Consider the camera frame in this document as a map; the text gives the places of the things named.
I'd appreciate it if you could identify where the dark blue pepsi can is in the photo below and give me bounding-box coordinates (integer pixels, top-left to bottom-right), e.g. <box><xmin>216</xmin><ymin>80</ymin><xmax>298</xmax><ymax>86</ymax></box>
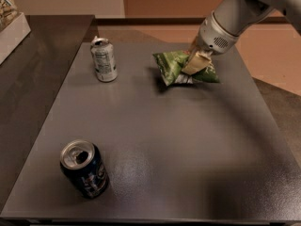
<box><xmin>60</xmin><ymin>139</ymin><xmax>109</xmax><ymax>199</ymax></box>

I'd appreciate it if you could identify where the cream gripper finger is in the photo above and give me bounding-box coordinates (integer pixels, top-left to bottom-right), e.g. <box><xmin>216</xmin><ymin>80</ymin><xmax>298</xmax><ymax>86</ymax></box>
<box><xmin>182</xmin><ymin>51</ymin><xmax>212</xmax><ymax>75</ymax></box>
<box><xmin>188</xmin><ymin>36</ymin><xmax>198</xmax><ymax>59</ymax></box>

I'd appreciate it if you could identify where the green jalapeno chip bag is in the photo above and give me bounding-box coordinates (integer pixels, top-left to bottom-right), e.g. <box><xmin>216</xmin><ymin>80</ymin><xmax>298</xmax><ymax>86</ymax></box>
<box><xmin>152</xmin><ymin>50</ymin><xmax>219</xmax><ymax>86</ymax></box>

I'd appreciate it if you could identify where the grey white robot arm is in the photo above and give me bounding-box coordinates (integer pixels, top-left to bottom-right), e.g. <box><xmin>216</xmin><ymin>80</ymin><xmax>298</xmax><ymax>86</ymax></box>
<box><xmin>182</xmin><ymin>0</ymin><xmax>301</xmax><ymax>75</ymax></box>

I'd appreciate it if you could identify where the white box of snacks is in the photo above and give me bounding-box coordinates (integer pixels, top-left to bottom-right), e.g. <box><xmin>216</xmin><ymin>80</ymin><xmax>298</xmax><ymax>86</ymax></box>
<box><xmin>0</xmin><ymin>0</ymin><xmax>31</xmax><ymax>64</ymax></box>

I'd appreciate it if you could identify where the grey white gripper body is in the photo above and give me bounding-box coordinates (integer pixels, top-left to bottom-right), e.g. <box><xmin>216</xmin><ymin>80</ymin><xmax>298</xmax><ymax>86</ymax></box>
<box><xmin>197</xmin><ymin>12</ymin><xmax>238</xmax><ymax>55</ymax></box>

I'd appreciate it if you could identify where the silver white soda can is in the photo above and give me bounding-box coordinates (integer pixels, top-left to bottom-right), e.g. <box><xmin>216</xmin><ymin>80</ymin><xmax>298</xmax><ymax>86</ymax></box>
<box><xmin>90</xmin><ymin>37</ymin><xmax>118</xmax><ymax>82</ymax></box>

